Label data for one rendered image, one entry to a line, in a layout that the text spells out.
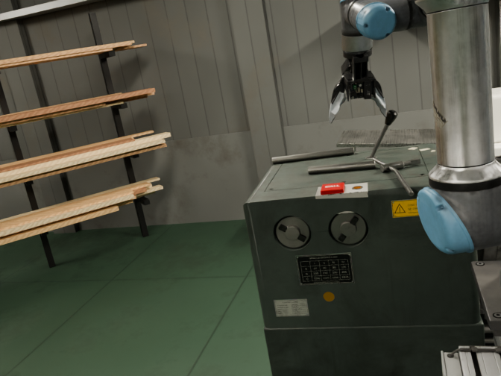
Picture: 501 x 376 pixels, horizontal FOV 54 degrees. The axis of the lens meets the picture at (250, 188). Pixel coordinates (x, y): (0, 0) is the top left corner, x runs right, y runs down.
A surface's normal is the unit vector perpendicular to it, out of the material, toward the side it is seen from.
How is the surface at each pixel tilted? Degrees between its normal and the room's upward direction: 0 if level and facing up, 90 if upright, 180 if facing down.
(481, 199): 89
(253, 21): 90
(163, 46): 90
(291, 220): 90
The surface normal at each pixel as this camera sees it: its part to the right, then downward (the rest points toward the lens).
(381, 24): 0.15, 0.50
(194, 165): -0.27, 0.30
